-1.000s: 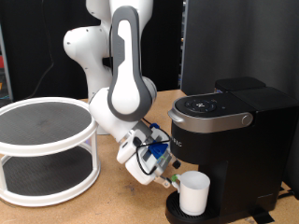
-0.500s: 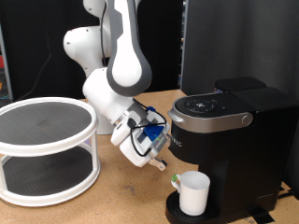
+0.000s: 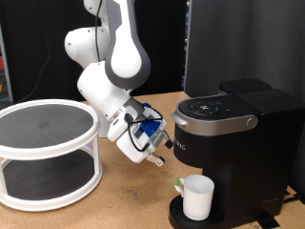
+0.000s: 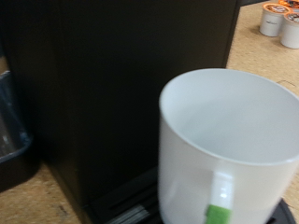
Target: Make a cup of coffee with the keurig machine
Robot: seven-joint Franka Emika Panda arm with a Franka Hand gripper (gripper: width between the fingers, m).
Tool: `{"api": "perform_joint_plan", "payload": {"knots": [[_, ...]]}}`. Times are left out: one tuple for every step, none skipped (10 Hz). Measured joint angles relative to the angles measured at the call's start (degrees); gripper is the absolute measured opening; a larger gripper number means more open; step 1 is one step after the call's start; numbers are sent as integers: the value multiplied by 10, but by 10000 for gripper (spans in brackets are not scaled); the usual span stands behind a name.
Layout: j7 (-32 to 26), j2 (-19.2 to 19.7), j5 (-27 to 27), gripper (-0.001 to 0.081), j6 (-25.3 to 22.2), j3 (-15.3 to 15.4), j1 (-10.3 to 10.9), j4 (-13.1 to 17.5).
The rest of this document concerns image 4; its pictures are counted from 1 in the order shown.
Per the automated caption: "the black Keurig coffee machine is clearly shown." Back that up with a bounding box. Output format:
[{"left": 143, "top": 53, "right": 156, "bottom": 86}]
[{"left": 0, "top": 0, "right": 297, "bottom": 224}]

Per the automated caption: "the white mug with green-marked handle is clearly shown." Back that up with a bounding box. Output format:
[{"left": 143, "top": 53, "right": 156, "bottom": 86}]
[{"left": 157, "top": 68, "right": 299, "bottom": 224}]

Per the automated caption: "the dark grey plastic bin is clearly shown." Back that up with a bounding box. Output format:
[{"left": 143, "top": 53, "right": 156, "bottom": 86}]
[{"left": 0, "top": 70, "right": 35, "bottom": 192}]

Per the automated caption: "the white pod with orange lid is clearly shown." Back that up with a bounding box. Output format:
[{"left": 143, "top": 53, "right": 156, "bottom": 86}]
[
  {"left": 278, "top": 0, "right": 299, "bottom": 11},
  {"left": 279, "top": 11, "right": 299, "bottom": 50},
  {"left": 259, "top": 2, "right": 290, "bottom": 38}
]

